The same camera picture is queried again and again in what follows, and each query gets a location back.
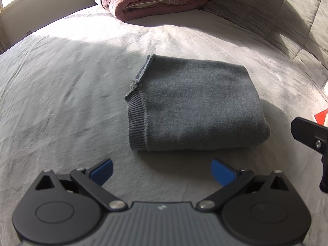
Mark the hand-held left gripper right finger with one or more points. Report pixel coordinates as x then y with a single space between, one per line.
221 171

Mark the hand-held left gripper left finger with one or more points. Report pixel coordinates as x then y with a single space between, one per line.
102 170

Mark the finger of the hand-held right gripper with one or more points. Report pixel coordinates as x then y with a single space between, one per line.
310 133

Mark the grey knit sweater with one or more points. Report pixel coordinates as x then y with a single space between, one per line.
199 102

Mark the red packet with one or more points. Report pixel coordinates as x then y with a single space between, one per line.
320 117

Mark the grey bed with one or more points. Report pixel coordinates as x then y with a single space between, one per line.
64 94

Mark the grey quilted headboard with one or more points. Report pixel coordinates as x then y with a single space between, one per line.
269 5

